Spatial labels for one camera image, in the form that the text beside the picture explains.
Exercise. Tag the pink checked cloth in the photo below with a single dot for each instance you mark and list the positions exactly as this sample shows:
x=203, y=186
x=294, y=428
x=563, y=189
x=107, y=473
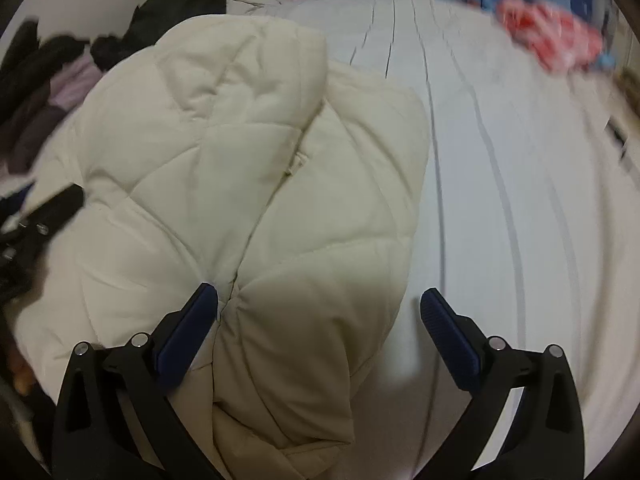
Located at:
x=555, y=35

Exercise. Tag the striped white bed sheet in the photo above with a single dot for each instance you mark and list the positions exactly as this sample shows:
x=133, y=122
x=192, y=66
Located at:
x=500, y=185

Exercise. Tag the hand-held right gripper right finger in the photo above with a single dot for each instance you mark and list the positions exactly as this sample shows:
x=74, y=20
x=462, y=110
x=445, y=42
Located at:
x=447, y=332

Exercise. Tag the dark purple garment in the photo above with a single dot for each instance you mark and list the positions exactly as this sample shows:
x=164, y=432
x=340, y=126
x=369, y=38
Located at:
x=35, y=135

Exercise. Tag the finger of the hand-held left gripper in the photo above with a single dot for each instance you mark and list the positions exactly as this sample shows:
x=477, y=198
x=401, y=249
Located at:
x=15, y=200
x=57, y=207

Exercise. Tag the black jacket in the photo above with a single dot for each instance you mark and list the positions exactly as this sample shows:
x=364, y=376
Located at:
x=170, y=10

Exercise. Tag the cream quilted jacket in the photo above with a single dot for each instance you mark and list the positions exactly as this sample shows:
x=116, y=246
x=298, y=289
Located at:
x=225, y=185

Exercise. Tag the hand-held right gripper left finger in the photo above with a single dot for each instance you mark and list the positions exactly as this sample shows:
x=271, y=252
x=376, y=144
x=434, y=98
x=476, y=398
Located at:
x=187, y=332

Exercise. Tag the lilac garment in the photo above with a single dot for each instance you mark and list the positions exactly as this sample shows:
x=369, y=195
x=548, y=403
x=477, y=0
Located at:
x=75, y=85

